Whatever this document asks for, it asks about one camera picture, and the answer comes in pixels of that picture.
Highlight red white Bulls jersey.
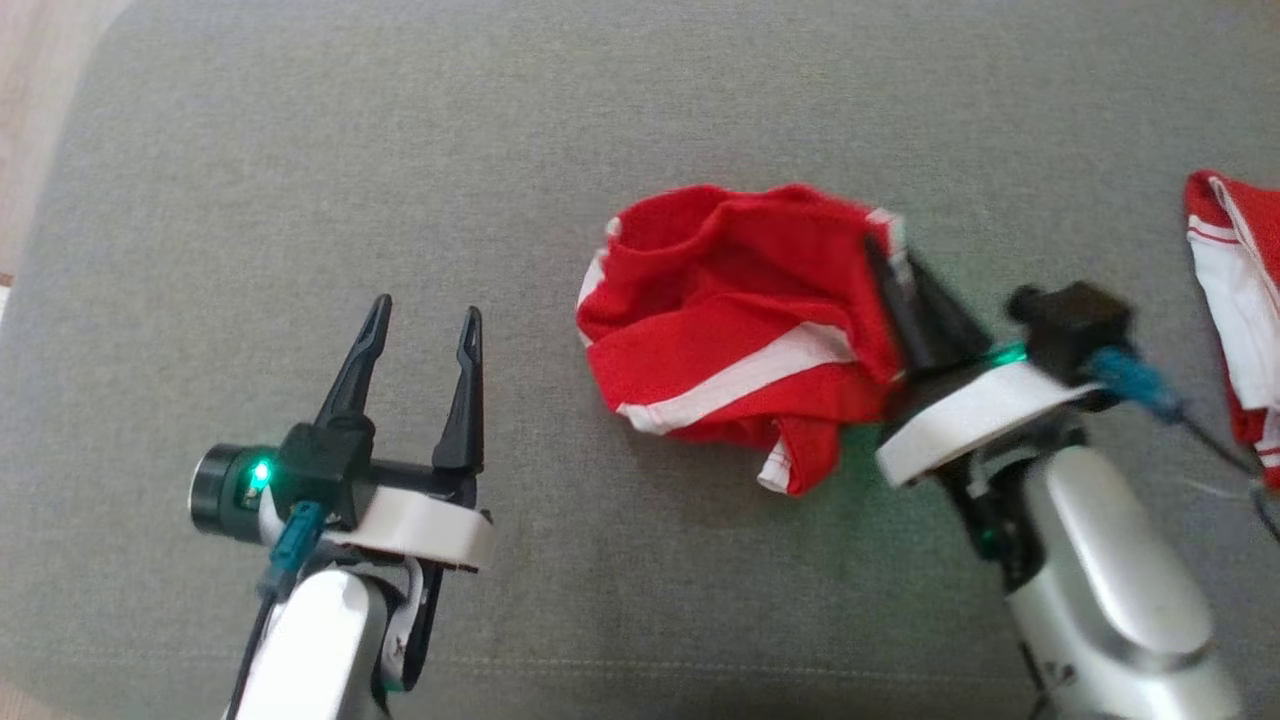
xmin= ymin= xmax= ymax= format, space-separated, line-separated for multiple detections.
xmin=1185 ymin=170 xmax=1280 ymax=491

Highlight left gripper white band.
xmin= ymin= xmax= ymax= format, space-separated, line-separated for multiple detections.
xmin=190 ymin=294 xmax=496 ymax=573

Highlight black cable with teal plug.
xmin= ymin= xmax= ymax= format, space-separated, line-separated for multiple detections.
xmin=225 ymin=500 xmax=326 ymax=720
xmin=1090 ymin=347 xmax=1280 ymax=546

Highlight red shorts with white stripes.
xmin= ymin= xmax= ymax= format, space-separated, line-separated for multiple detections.
xmin=576 ymin=183 xmax=911 ymax=498

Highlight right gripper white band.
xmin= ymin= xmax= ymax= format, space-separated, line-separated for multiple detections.
xmin=862 ymin=232 xmax=1101 ymax=489

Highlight grey fabric sofa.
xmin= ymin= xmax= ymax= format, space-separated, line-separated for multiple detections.
xmin=0 ymin=0 xmax=1280 ymax=720

